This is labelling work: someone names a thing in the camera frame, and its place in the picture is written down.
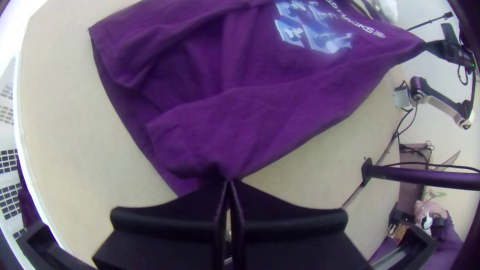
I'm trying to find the black t-shirt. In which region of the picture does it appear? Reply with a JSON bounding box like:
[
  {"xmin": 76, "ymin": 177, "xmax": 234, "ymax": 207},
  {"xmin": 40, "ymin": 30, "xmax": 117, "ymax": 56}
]
[{"xmin": 88, "ymin": 0, "xmax": 427, "ymax": 197}]

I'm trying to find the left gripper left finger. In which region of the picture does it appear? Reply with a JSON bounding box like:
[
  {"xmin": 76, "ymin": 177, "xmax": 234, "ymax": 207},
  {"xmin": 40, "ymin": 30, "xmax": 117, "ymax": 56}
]
[{"xmin": 92, "ymin": 179, "xmax": 230, "ymax": 270}]

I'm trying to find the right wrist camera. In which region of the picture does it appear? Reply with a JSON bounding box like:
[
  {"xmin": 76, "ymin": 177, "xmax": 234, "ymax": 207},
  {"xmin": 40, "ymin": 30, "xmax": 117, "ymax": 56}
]
[{"xmin": 440, "ymin": 22, "xmax": 466, "ymax": 48}]

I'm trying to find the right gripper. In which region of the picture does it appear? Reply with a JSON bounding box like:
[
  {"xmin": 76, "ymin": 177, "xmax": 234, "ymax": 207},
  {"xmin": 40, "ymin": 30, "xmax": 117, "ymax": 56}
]
[{"xmin": 424, "ymin": 38, "xmax": 474, "ymax": 68}]

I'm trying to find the black cable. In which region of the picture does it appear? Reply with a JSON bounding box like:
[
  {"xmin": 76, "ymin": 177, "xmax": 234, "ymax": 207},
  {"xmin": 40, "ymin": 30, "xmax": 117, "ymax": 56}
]
[{"xmin": 391, "ymin": 100, "xmax": 420, "ymax": 143}]

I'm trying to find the white laundry basket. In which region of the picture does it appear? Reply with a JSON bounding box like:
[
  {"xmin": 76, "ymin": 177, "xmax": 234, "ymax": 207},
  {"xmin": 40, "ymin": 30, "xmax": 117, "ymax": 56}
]
[{"xmin": 0, "ymin": 56, "xmax": 40, "ymax": 241}]

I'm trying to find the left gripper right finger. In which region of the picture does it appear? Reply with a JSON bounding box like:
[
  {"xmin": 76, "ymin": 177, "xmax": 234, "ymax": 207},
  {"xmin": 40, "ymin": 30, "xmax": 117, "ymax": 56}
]
[{"xmin": 229, "ymin": 179, "xmax": 373, "ymax": 270}]

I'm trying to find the black tripod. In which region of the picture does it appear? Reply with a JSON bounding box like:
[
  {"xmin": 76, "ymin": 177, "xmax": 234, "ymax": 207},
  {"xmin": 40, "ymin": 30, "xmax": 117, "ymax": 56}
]
[{"xmin": 406, "ymin": 11, "xmax": 455, "ymax": 32}]

